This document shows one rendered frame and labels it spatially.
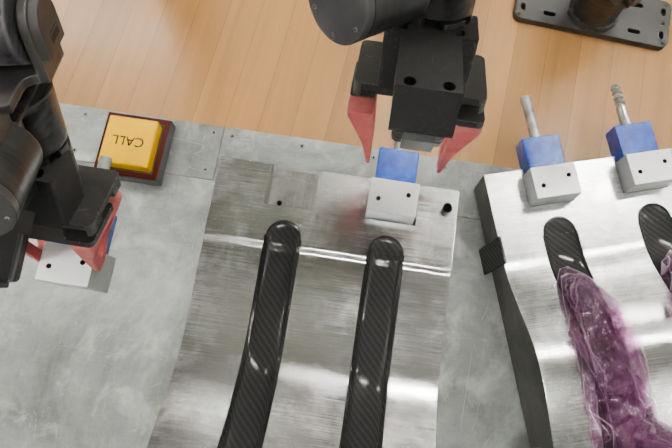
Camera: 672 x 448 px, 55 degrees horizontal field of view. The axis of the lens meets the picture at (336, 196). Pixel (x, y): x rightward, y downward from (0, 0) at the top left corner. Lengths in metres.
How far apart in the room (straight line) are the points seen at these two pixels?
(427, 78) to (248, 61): 0.47
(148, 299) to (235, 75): 0.30
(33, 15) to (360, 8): 0.21
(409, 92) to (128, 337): 0.49
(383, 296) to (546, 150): 0.25
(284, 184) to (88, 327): 0.28
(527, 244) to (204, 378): 0.37
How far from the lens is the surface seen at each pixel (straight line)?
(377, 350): 0.67
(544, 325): 0.69
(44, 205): 0.54
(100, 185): 0.58
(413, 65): 0.43
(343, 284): 0.67
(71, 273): 0.64
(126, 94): 0.87
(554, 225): 0.75
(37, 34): 0.46
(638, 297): 0.74
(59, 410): 0.80
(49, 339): 0.81
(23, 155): 0.47
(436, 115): 0.42
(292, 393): 0.65
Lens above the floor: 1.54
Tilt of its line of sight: 73 degrees down
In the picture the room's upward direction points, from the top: straight up
